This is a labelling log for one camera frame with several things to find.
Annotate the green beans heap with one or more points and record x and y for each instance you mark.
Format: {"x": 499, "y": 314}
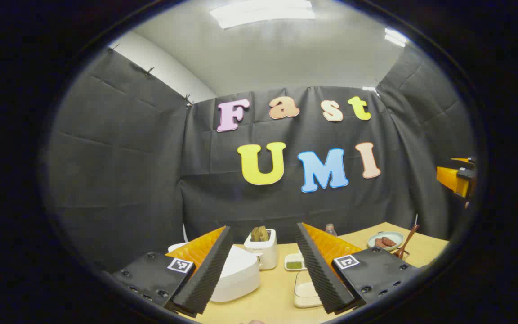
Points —
{"x": 293, "y": 265}

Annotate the brown meat piece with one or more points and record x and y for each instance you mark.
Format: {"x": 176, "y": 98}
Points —
{"x": 389, "y": 241}
{"x": 379, "y": 244}

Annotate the white toaster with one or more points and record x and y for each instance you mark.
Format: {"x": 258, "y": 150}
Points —
{"x": 263, "y": 254}

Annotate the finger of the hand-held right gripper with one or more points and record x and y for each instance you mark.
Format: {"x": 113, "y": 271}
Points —
{"x": 450, "y": 180}
{"x": 461, "y": 159}

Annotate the clear plastic water bottle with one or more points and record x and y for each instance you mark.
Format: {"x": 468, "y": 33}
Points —
{"x": 330, "y": 230}

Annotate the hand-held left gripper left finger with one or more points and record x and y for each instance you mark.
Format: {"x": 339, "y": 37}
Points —
{"x": 209, "y": 274}

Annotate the white rice cooker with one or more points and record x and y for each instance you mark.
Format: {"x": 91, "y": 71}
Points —
{"x": 241, "y": 274}

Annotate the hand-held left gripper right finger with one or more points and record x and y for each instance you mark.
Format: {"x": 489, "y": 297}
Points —
{"x": 319, "y": 274}

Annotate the clear plastic container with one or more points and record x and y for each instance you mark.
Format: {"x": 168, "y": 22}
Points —
{"x": 303, "y": 276}

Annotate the brown wooden spoon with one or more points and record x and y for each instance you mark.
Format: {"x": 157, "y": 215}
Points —
{"x": 409, "y": 240}

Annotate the white divided dish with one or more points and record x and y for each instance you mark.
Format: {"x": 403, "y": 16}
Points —
{"x": 291, "y": 257}

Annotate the pale green plate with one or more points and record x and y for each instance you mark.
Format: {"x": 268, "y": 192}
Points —
{"x": 396, "y": 236}

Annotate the small ceiling light panel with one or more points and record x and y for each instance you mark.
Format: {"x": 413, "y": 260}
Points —
{"x": 395, "y": 38}

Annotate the large ceiling light panel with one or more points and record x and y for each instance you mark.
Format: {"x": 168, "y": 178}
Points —
{"x": 261, "y": 12}

